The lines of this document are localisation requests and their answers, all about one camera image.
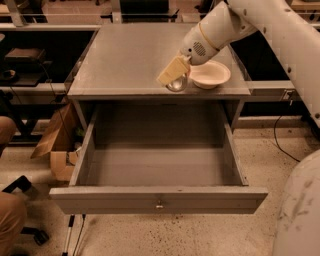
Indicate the open grey top drawer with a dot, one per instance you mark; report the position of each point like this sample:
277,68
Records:
134,155

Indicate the white paper bowl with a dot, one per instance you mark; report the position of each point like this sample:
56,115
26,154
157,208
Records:
210,74

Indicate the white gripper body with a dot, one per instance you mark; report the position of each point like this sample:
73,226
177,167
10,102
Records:
197,50

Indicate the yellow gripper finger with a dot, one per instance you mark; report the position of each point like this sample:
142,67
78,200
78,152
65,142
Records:
177,67

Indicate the metal cabinet leg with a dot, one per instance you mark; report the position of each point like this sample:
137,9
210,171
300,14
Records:
65,251

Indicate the metal drawer knob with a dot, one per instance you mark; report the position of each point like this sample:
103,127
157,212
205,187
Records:
159,205

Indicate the brown cardboard box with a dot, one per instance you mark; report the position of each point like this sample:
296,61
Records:
58,143

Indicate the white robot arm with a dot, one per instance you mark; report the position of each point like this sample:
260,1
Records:
296,45

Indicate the grey cabinet with top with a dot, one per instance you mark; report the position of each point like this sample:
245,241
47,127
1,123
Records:
124,60

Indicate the person leg tan trousers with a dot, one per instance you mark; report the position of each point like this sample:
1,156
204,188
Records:
13,211

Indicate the dark box on shelf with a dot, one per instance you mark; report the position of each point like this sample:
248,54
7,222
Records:
25,55

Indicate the red coke can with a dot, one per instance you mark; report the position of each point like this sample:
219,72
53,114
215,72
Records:
179,84

